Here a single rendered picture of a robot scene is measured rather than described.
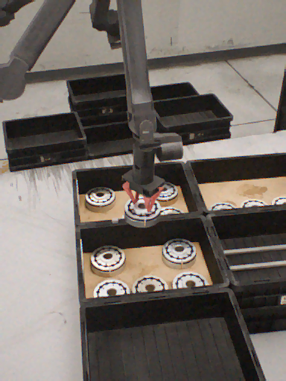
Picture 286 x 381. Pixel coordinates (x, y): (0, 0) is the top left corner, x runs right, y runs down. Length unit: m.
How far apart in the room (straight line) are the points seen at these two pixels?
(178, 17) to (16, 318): 3.53
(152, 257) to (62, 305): 0.32
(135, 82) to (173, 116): 1.75
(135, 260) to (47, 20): 0.75
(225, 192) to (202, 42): 3.13
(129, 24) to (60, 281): 0.86
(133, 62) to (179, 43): 3.54
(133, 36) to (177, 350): 0.79
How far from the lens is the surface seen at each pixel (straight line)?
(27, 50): 1.22
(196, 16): 4.77
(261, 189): 1.90
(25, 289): 1.72
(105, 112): 3.03
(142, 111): 1.27
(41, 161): 2.64
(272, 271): 1.60
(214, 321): 1.44
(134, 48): 1.26
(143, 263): 1.57
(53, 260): 1.79
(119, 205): 1.78
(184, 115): 3.02
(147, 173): 1.33
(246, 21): 4.99
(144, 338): 1.40
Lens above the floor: 1.95
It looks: 37 degrees down
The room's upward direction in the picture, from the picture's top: straight up
